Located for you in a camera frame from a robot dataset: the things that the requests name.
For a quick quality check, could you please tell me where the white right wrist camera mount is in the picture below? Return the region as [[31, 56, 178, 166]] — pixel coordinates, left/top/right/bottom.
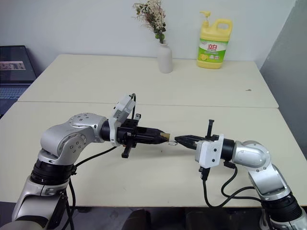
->
[[194, 133, 225, 168]]

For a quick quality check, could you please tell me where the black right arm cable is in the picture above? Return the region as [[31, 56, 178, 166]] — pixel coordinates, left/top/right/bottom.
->
[[201, 172, 262, 208], [220, 161, 262, 199]]

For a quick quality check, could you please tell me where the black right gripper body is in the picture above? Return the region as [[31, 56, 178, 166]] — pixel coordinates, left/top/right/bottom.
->
[[193, 118, 220, 181]]

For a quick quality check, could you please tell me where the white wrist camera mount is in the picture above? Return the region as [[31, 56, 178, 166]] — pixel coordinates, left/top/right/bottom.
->
[[194, 133, 225, 168], [107, 93, 136, 147]]

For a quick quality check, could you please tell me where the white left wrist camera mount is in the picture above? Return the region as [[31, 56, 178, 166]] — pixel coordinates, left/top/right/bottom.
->
[[107, 93, 136, 147]]

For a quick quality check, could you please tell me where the dark laptop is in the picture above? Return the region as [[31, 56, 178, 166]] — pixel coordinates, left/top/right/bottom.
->
[[0, 45, 37, 118]]

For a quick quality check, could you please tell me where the grey partition panel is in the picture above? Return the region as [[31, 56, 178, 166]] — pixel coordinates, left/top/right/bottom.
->
[[260, 0, 307, 173]]

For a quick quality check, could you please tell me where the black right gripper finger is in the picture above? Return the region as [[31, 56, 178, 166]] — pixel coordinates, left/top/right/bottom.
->
[[174, 135, 201, 143], [177, 140, 199, 150]]

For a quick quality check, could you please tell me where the dried flower bunch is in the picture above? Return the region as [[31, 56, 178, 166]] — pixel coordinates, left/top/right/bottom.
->
[[131, 0, 167, 45]]

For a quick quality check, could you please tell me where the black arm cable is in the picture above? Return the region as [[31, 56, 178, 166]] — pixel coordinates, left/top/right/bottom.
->
[[201, 172, 262, 208], [68, 92, 139, 230], [220, 161, 262, 199]]

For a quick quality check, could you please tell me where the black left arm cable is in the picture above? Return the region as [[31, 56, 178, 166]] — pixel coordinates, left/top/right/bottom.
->
[[68, 92, 139, 230]]

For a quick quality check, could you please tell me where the dark rounded shape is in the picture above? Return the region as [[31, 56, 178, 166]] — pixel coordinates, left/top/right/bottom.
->
[[123, 207, 153, 230]]

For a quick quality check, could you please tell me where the yellow dish soap bottle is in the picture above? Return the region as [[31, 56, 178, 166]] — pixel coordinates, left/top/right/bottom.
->
[[196, 10, 234, 70]]

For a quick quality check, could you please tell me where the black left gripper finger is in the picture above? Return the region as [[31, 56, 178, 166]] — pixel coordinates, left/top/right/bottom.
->
[[143, 127, 166, 138], [143, 136, 166, 146]]

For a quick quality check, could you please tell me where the white ceramic vase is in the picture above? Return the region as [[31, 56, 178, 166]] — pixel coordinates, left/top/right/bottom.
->
[[156, 43, 174, 74]]

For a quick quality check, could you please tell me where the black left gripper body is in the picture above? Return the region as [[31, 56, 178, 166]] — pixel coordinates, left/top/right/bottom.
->
[[117, 113, 146, 159]]

